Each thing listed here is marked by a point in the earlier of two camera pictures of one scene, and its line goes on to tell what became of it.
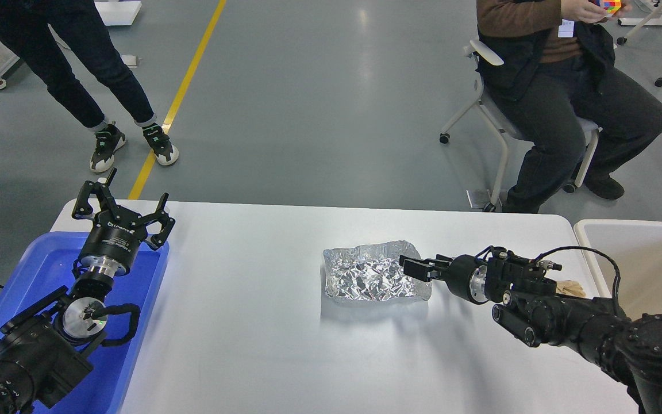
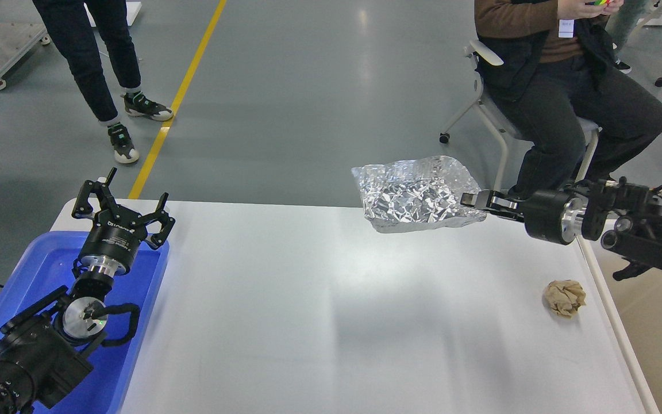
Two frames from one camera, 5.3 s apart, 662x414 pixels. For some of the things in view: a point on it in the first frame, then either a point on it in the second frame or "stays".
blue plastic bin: [50, 264] stays
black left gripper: [115, 235] stays
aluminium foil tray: [372, 271] to [415, 192]
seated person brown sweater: [558, 88] stays
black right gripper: [465, 276] to [550, 216]
